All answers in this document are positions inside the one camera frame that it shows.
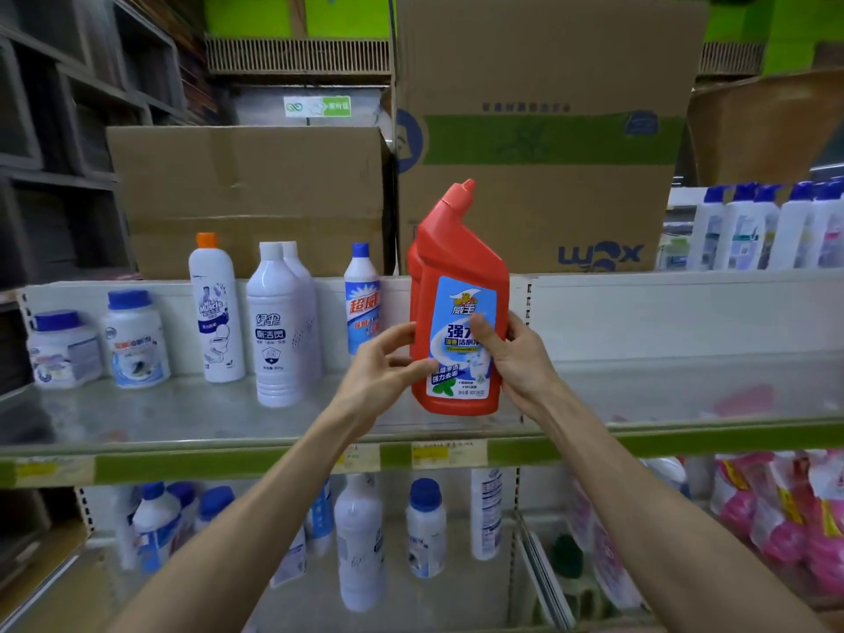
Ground person's right hand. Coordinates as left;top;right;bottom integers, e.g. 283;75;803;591
468;310;563;424

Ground person's left hand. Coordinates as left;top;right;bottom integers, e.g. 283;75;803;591
328;321;441;444

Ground green-edged glass shelf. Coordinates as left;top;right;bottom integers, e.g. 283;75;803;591
0;372;528;490

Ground green-edged metal shelf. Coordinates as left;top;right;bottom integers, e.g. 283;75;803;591
520;352;844;466
0;513;581;633

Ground person's right forearm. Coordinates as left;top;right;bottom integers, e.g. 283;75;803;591
520;382;832;633

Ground person's left forearm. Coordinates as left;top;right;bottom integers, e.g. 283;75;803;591
105;414;377;633

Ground yellow price tag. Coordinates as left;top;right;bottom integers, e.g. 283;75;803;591
332;443;382;474
411;440;490;470
14;456;97;489

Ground white gondola shelving unit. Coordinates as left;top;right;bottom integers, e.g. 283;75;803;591
16;269;844;633

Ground cardboard box with green stripe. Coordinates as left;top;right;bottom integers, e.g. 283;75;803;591
394;0;710;276

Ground white bottles with pink labels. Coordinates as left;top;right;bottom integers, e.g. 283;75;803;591
566;477;644;611

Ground plain cardboard box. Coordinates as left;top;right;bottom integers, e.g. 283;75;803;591
105;124;390;281

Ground row of blue-capped white bottles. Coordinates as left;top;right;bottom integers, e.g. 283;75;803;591
685;180;844;273

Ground green and white hanging sign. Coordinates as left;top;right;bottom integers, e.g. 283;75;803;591
283;95;353;120

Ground group of pink refill pouches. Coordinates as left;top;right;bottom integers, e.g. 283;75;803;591
709;451;844;598

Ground brown woven basket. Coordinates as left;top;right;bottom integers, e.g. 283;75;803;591
685;66;844;189

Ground dark wooden cubby shelving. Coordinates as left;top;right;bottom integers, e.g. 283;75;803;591
0;0;222;591

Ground wooden slatted rail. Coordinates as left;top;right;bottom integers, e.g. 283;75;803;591
697;40;768;78
204;33;394;78

